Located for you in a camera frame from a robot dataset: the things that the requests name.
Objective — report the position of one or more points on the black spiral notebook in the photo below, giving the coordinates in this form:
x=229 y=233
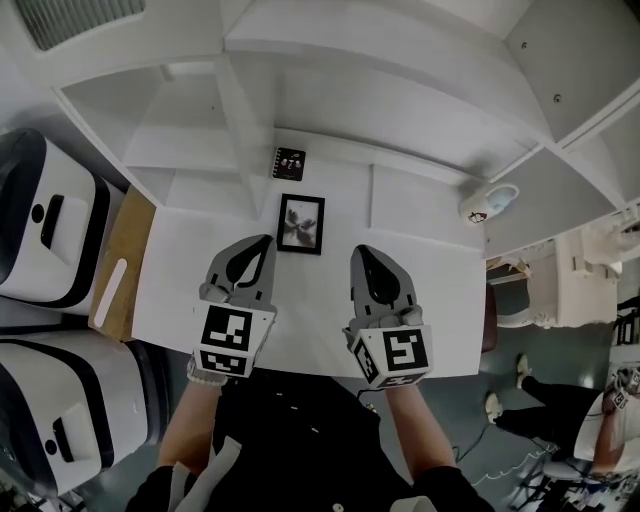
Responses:
x=288 y=164

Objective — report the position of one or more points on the person's black clothing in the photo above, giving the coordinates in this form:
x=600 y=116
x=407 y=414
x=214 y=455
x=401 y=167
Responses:
x=310 y=450

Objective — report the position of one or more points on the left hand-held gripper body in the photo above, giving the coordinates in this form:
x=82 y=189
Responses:
x=225 y=335

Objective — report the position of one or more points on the person's right forearm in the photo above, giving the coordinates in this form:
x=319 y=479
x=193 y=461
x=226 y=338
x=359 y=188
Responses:
x=420 y=435

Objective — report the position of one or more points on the white ornate chair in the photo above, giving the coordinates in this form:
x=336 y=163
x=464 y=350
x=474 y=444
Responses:
x=525 y=320

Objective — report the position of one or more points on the black picture frame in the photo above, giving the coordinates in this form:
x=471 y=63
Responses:
x=301 y=225

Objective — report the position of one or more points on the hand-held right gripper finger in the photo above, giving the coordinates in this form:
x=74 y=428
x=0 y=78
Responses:
x=406 y=295
x=360 y=290

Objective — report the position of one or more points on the white and black robot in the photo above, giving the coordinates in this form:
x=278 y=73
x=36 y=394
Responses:
x=65 y=390
x=55 y=170

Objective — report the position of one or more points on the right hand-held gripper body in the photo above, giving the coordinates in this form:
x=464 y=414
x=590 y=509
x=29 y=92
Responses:
x=400 y=350

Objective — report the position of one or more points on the brown cardboard box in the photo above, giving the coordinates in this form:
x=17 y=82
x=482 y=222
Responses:
x=122 y=250

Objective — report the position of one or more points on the person's left forearm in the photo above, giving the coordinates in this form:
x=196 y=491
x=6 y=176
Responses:
x=192 y=425

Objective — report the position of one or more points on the white shelf unit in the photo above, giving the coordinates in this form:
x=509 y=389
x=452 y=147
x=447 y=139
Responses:
x=375 y=65

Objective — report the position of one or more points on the slatted cabinet door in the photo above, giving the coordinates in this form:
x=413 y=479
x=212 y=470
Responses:
x=75 y=20

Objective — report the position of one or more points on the white cartoon mug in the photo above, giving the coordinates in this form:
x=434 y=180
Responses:
x=475 y=205

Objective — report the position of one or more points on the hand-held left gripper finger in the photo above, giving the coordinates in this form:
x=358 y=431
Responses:
x=217 y=272
x=267 y=285

